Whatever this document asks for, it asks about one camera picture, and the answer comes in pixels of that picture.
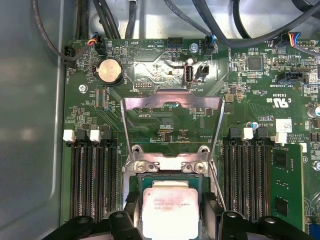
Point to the black square chip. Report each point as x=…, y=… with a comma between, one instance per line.
x=255, y=63

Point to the CPU socket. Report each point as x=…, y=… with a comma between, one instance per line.
x=140, y=166

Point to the small silver capacitor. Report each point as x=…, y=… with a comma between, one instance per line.
x=190, y=60
x=254, y=125

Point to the internal USB port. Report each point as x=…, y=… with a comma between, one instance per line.
x=188, y=75

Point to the black fan connector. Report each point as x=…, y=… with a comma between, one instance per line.
x=68, y=53

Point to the green RAM stick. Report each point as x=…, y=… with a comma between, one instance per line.
x=286, y=180

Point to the black pin header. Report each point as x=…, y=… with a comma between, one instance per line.
x=175, y=41

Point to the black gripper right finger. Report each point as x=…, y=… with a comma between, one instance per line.
x=220, y=227

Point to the silver board screw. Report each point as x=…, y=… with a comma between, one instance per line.
x=317, y=165
x=193, y=47
x=82, y=88

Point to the white board label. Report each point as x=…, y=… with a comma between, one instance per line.
x=285, y=125

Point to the silver coin battery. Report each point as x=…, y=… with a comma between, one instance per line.
x=110, y=72

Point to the silver CPU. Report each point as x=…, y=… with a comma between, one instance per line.
x=171, y=212

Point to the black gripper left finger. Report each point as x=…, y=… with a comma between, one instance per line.
x=117, y=225

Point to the green motherboard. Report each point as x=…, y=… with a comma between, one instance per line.
x=250, y=100

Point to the thin metal locking lever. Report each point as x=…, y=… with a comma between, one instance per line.
x=217, y=185

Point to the large silver capacitor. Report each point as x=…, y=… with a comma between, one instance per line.
x=314, y=111

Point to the metal socket cover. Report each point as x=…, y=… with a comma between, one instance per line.
x=150, y=103

